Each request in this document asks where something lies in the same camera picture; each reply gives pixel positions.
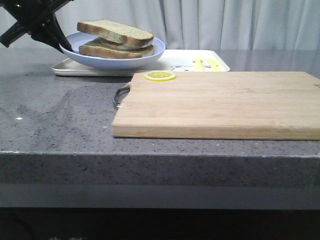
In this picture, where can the grey curtain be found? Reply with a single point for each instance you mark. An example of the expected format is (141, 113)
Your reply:
(209, 24)

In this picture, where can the sandwich filling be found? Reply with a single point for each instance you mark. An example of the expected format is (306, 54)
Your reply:
(135, 47)

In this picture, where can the yellow plastic fork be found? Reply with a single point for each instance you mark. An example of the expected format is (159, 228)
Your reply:
(198, 64)

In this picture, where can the bread slice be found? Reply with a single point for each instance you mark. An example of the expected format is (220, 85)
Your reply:
(116, 32)
(100, 47)

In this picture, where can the yellow lemon slice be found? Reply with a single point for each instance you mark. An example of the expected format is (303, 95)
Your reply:
(159, 76)

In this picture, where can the white bear tray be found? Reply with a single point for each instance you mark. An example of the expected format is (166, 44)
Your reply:
(177, 60)

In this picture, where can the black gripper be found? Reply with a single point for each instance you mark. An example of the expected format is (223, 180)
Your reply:
(36, 18)

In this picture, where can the wooden cutting board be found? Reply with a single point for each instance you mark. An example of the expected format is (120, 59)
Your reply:
(236, 105)

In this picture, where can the light blue plate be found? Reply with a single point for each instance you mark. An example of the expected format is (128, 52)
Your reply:
(79, 38)

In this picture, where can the metal board handle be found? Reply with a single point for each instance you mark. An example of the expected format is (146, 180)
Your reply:
(119, 93)

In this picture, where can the yellow plastic knife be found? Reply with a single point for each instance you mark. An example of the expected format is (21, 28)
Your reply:
(214, 65)

